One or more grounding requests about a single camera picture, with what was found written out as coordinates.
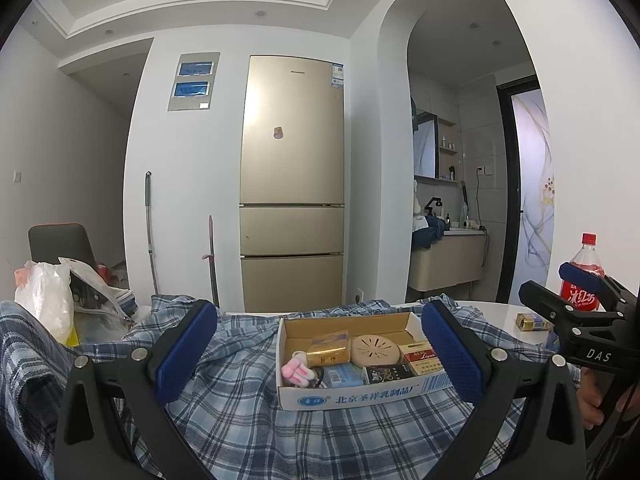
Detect bathroom mirror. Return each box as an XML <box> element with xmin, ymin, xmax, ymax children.
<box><xmin>412</xmin><ymin>110</ymin><xmax>440</xmax><ymax>179</ymax></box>

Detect beige vanity cabinet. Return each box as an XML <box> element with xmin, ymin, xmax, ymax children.
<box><xmin>407</xmin><ymin>230</ymin><xmax>489</xmax><ymax>293</ymax></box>

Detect grey chair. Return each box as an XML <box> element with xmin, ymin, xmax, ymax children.
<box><xmin>27</xmin><ymin>223</ymin><xmax>98</xmax><ymax>273</ymax></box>

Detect person's right hand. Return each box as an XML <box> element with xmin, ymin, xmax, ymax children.
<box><xmin>579</xmin><ymin>367</ymin><xmax>609</xmax><ymax>429</ymax></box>

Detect dark blue clothing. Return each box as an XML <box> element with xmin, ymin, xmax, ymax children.
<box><xmin>412</xmin><ymin>215</ymin><xmax>446</xmax><ymax>250</ymax></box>

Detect grey wall electrical panel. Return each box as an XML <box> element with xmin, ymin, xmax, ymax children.
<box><xmin>166</xmin><ymin>51</ymin><xmax>221</xmax><ymax>112</ymax></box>

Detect black framed painted glass door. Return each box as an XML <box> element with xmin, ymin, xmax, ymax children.
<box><xmin>496</xmin><ymin>76</ymin><xmax>557</xmax><ymax>306</ymax></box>

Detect gold three-door fridge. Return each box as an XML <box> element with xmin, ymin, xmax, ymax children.
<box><xmin>239</xmin><ymin>55</ymin><xmax>347</xmax><ymax>315</ymax></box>

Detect white plastic bag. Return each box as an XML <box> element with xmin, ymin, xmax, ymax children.
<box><xmin>14</xmin><ymin>260</ymin><xmax>76</xmax><ymax>346</ymax></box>

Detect pink plush toy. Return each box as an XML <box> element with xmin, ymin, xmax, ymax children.
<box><xmin>281</xmin><ymin>357</ymin><xmax>315</xmax><ymax>387</ymax></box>

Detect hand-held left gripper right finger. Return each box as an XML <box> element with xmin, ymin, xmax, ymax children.
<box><xmin>420</xmin><ymin>299</ymin><xmax>587</xmax><ymax>480</ymax></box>

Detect shallow cardboard box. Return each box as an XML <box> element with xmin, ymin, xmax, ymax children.
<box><xmin>276</xmin><ymin>311</ymin><xmax>453</xmax><ymax>412</ymax></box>

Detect small gold cigarette box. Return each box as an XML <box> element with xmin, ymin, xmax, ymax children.
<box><xmin>516</xmin><ymin>311</ymin><xmax>554</xmax><ymax>332</ymax></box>

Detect clear crumpled plastic bag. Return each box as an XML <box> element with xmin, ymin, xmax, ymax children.
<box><xmin>59</xmin><ymin>257</ymin><xmax>137</xmax><ymax>327</ymax></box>

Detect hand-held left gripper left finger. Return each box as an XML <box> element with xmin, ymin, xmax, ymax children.
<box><xmin>52</xmin><ymin>299</ymin><xmax>219</xmax><ymax>480</ymax></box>

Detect round beige perforated disc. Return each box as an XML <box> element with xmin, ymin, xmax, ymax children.
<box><xmin>350</xmin><ymin>332</ymin><xmax>404</xmax><ymax>369</ymax></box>

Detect yellow rectangular box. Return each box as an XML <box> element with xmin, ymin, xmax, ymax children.
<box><xmin>306</xmin><ymin>330</ymin><xmax>352</xmax><ymax>369</ymax></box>

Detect wall niche shelf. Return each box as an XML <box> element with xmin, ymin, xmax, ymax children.
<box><xmin>439</xmin><ymin>119</ymin><xmax>459</xmax><ymax>154</ymax></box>

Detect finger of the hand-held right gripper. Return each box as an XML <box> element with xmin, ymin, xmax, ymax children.
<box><xmin>518</xmin><ymin>280</ymin><xmax>627</xmax><ymax>334</ymax></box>
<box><xmin>558</xmin><ymin>261</ymin><xmax>640</xmax><ymax>311</ymax></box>

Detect red and white cigarette pack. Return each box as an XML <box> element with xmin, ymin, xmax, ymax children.
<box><xmin>398</xmin><ymin>341</ymin><xmax>447</xmax><ymax>377</ymax></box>

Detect black cigarette pack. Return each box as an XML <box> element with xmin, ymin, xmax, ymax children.
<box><xmin>364</xmin><ymin>362</ymin><xmax>414</xmax><ymax>386</ymax></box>

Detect red cola bottle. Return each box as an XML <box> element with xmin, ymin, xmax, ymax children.
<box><xmin>559</xmin><ymin>232</ymin><xmax>604</xmax><ymax>313</ymax></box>

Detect blue plaid shirt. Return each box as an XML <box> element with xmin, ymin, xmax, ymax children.
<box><xmin>0</xmin><ymin>294</ymin><xmax>640</xmax><ymax>480</ymax></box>

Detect grey mop handle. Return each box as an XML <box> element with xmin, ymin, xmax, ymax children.
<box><xmin>145</xmin><ymin>171</ymin><xmax>161</xmax><ymax>295</ymax></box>

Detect blue tissue packet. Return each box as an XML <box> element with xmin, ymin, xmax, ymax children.
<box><xmin>322</xmin><ymin>364</ymin><xmax>367</xmax><ymax>389</ymax></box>

